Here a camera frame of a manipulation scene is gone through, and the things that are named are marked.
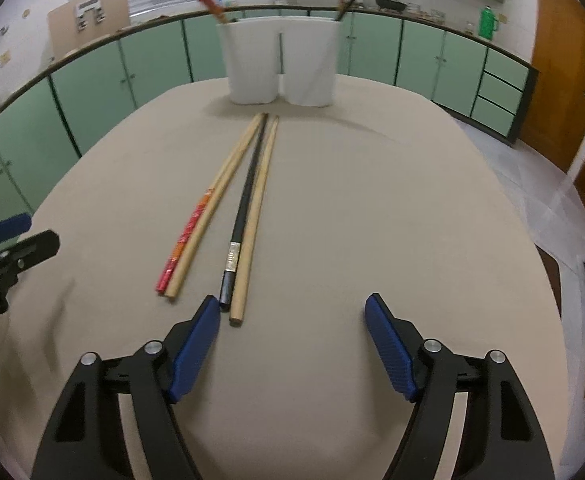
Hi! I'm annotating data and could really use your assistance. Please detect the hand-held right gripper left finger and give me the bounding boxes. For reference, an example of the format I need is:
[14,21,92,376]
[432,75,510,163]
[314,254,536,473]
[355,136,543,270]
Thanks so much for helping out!
[30,295,222,480]

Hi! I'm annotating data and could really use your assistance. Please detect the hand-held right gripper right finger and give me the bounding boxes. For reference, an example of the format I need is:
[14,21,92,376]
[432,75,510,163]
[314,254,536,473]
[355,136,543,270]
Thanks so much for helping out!
[363,293,555,480]

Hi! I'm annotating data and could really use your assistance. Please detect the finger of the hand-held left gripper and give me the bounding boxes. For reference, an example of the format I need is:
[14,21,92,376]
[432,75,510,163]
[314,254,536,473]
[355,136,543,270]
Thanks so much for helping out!
[0,230,60,281]
[0,212,33,251]

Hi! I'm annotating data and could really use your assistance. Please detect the plain wooden chopstick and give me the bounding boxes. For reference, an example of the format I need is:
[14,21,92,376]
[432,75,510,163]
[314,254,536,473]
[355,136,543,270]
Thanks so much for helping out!
[229,116,279,326]
[165,112,269,302]

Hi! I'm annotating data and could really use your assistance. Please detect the white plastic utensil holder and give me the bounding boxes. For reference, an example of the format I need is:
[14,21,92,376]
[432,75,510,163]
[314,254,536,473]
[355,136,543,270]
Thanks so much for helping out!
[216,15,345,107]

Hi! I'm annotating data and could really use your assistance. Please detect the green base cabinets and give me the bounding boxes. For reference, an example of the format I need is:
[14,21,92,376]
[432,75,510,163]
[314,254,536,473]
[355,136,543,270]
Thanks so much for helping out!
[0,5,540,221]

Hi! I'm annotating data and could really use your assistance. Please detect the green thermos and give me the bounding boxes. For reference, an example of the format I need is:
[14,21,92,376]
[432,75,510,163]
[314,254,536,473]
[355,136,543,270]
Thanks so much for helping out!
[478,6,499,40]

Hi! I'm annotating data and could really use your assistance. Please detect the wooden board with mount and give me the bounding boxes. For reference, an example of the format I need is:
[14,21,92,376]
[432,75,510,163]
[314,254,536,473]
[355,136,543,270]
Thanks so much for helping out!
[47,0,132,58]

